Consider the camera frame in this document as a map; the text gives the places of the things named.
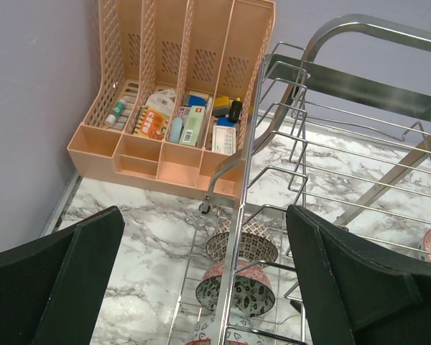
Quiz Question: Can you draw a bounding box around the green glue stick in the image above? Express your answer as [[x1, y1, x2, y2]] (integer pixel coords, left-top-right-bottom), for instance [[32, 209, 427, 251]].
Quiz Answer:
[[104, 98, 127, 128]]

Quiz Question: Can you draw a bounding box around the black leaf patterned bowl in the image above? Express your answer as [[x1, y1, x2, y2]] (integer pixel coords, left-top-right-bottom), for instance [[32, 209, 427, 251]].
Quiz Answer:
[[195, 261, 276, 317]]

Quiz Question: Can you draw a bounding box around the red geometric patterned bowl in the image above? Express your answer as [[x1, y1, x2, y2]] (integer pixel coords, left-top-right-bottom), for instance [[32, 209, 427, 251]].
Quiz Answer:
[[186, 310, 266, 345]]

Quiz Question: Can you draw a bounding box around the brown floral patterned bowl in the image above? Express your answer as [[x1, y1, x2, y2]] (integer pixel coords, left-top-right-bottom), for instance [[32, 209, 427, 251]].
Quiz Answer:
[[206, 219, 279, 262]]

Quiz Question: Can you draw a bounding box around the green white box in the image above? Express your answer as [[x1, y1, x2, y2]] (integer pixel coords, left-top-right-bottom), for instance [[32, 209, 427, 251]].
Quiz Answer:
[[179, 106, 205, 147]]

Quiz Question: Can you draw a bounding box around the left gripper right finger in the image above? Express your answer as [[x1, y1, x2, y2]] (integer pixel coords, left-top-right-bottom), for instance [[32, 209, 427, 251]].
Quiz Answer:
[[286, 205, 431, 344]]

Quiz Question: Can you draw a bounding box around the black yellow highlighter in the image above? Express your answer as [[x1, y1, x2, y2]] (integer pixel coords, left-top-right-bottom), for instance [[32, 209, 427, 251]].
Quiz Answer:
[[228, 98, 243, 124]]

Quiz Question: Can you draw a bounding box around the yellow grey eraser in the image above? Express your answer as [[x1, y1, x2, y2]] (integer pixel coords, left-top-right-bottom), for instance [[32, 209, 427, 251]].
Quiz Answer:
[[213, 96, 231, 118]]

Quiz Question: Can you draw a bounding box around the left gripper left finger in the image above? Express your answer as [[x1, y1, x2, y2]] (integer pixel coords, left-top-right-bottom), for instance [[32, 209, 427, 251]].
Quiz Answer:
[[0, 206, 125, 344]]

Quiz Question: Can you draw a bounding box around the light blue tube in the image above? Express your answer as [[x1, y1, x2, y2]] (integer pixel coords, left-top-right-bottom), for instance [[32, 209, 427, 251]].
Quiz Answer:
[[169, 117, 183, 144]]

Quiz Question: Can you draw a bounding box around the steel wire dish rack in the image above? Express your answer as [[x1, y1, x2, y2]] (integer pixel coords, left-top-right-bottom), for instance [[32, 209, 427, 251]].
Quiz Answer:
[[167, 14, 431, 344]]

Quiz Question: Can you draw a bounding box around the white blue card box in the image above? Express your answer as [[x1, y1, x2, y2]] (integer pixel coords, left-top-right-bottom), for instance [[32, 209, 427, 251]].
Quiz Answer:
[[212, 125, 236, 155]]

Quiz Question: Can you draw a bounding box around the peach plastic file organizer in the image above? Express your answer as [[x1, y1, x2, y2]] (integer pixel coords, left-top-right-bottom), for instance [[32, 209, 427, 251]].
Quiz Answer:
[[68, 1, 275, 198]]

